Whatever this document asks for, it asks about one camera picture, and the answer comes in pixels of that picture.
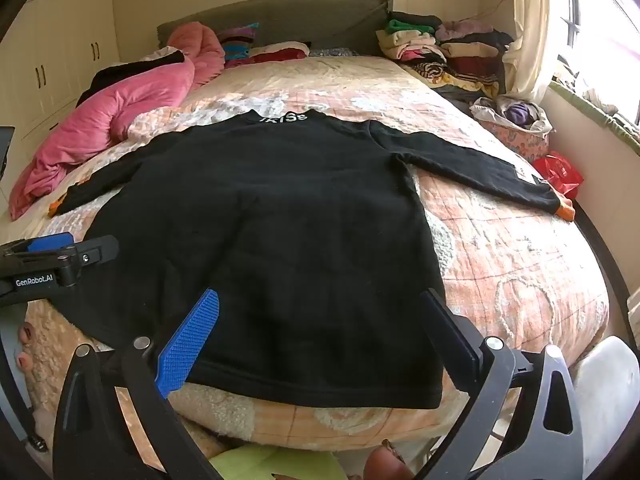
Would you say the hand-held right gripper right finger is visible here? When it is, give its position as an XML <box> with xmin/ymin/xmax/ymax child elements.
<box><xmin>415</xmin><ymin>287</ymin><xmax>586</xmax><ymax>480</ymax></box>

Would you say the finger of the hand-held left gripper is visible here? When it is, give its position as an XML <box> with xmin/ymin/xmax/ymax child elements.
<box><xmin>0</xmin><ymin>231</ymin><xmax>75</xmax><ymax>262</ymax></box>
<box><xmin>56</xmin><ymin>234</ymin><xmax>121</xmax><ymax>289</ymax></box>

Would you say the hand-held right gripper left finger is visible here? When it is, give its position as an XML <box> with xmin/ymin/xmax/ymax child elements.
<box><xmin>52</xmin><ymin>287</ymin><xmax>222</xmax><ymax>480</ymax></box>

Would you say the black sweater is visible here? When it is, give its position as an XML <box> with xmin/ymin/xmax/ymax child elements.
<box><xmin>47</xmin><ymin>109</ymin><xmax>575</xmax><ymax>410</ymax></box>

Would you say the basket of clothes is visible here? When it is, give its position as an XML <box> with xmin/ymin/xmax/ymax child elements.
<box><xmin>470</xmin><ymin>96</ymin><xmax>553</xmax><ymax>136</ymax></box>

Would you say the pile of folded clothes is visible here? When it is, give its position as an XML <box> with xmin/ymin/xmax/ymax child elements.
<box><xmin>375</xmin><ymin>10</ymin><xmax>516</xmax><ymax>103</ymax></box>

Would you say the person's left hand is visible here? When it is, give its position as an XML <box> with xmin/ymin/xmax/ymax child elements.
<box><xmin>14</xmin><ymin>321</ymin><xmax>40</xmax><ymax>373</ymax></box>

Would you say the person's right hand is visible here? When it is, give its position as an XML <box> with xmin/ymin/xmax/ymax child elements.
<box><xmin>362</xmin><ymin>439</ymin><xmax>413</xmax><ymax>480</ymax></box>

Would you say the peach patterned blanket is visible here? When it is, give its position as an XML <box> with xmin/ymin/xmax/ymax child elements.
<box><xmin>0</xmin><ymin>55</ymin><xmax>611</xmax><ymax>456</ymax></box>

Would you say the light green cloth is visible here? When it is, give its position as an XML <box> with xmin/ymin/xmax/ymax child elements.
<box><xmin>207</xmin><ymin>442</ymin><xmax>341</xmax><ymax>480</ymax></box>

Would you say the pink quilt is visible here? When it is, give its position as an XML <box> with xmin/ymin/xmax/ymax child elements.
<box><xmin>9</xmin><ymin>22</ymin><xmax>226</xmax><ymax>221</ymax></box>

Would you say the black garment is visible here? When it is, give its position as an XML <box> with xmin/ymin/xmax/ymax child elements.
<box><xmin>75</xmin><ymin>49</ymin><xmax>186</xmax><ymax>108</ymax></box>

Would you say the red plastic bag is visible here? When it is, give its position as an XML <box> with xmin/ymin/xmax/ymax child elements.
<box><xmin>532</xmin><ymin>152</ymin><xmax>585</xmax><ymax>201</ymax></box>

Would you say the cream wardrobe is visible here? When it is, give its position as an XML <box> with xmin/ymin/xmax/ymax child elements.
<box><xmin>10</xmin><ymin>0</ymin><xmax>121</xmax><ymax>171</ymax></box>

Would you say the floral storage box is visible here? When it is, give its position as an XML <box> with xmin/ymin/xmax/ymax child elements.
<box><xmin>470</xmin><ymin>110</ymin><xmax>551</xmax><ymax>163</ymax></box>

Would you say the purple cloth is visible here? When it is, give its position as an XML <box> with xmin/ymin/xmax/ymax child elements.
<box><xmin>502</xmin><ymin>101</ymin><xmax>533</xmax><ymax>126</ymax></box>

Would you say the striped pillow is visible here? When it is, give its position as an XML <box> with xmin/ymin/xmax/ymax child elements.
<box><xmin>216</xmin><ymin>22</ymin><xmax>261</xmax><ymax>63</ymax></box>

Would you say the red and white pillow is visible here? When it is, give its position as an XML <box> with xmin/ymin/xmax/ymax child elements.
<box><xmin>225</xmin><ymin>42</ymin><xmax>311</xmax><ymax>68</ymax></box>

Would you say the green windowsill cushion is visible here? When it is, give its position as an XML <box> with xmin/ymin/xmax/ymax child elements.
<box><xmin>547</xmin><ymin>77</ymin><xmax>640</xmax><ymax>156</ymax></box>

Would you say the grey cloth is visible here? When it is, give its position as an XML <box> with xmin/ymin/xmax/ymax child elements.
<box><xmin>582</xmin><ymin>87</ymin><xmax>621</xmax><ymax>116</ymax></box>

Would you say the grey-green headboard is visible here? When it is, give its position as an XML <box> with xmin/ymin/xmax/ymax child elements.
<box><xmin>156</xmin><ymin>0</ymin><xmax>393</xmax><ymax>57</ymax></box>

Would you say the cream curtain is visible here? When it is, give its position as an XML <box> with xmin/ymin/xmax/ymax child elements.
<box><xmin>502</xmin><ymin>0</ymin><xmax>571</xmax><ymax>106</ymax></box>

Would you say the window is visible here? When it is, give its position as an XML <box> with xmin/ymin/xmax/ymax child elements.
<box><xmin>560</xmin><ymin>0</ymin><xmax>640</xmax><ymax>126</ymax></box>

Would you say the dark bed frame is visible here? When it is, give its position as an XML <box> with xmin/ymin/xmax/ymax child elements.
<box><xmin>572</xmin><ymin>207</ymin><xmax>636</xmax><ymax>351</ymax></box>

